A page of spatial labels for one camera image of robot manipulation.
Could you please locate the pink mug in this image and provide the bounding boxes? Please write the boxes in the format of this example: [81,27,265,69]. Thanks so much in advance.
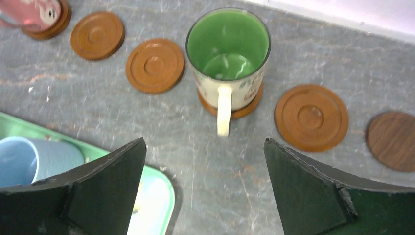
[0,0,62,32]

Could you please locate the dark wooden coaster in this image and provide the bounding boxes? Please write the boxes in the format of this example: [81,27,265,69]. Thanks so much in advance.
[366,111,415,172]

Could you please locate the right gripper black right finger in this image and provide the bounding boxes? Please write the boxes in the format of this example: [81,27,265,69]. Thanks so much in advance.
[264,138,415,235]

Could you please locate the ridged wooden coaster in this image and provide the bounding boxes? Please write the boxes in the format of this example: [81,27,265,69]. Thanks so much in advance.
[22,0,72,41]
[125,38,185,94]
[70,11,125,61]
[275,84,349,152]
[197,83,264,119]

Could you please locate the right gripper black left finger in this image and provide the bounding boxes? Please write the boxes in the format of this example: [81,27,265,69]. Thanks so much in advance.
[0,138,146,235]

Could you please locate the light blue mug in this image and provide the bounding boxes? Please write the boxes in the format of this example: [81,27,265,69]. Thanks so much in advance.
[0,136,85,188]

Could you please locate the green interior floral mug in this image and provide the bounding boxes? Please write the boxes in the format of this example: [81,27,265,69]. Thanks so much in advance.
[185,8,271,137]

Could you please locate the green floral tray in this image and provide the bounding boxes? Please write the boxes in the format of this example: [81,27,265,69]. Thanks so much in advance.
[0,112,175,235]

